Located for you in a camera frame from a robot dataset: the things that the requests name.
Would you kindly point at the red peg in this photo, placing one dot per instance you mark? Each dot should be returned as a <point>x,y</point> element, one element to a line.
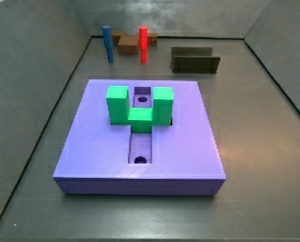
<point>143,45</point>

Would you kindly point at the purple base block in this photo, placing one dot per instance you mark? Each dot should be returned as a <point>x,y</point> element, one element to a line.
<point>177,163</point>

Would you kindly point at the dark grey fixture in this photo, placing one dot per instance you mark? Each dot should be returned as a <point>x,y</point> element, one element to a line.
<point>194,60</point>

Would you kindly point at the blue peg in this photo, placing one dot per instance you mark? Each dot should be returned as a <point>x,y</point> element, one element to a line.
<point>106,30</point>

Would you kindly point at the green U-shaped block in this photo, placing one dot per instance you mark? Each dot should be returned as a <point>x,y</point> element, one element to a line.
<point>150,110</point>

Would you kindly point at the brown T-shaped block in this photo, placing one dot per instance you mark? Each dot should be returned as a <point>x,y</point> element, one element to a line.
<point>128,43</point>

